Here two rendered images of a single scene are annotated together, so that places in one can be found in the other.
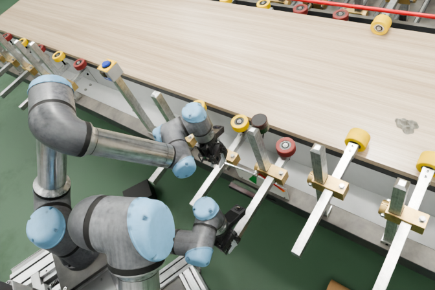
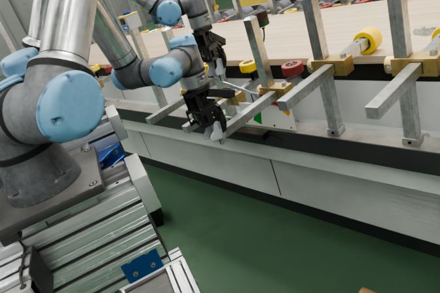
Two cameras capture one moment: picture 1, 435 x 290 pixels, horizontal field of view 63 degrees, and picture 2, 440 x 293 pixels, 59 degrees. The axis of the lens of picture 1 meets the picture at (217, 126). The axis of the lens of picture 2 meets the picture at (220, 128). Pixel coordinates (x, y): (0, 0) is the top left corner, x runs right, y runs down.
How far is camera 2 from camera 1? 0.95 m
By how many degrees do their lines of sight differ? 25
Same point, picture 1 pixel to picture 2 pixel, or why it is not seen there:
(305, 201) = (315, 129)
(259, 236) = (275, 252)
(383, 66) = not seen: hidden behind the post
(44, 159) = not seen: outside the picture
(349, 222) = (365, 135)
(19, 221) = not seen: hidden behind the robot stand
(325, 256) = (359, 269)
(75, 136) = not seen: outside the picture
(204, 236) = (174, 53)
